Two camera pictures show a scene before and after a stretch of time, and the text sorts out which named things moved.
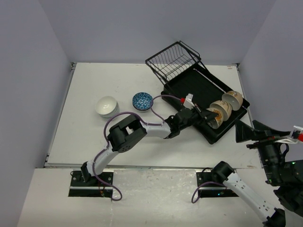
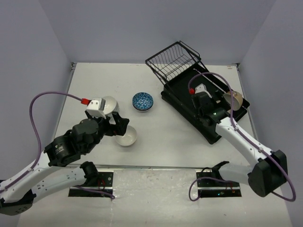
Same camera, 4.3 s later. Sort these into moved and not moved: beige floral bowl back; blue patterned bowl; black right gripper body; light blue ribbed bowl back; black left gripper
Moved: black right gripper body; black left gripper
Not moved: beige floral bowl back; blue patterned bowl; light blue ribbed bowl back
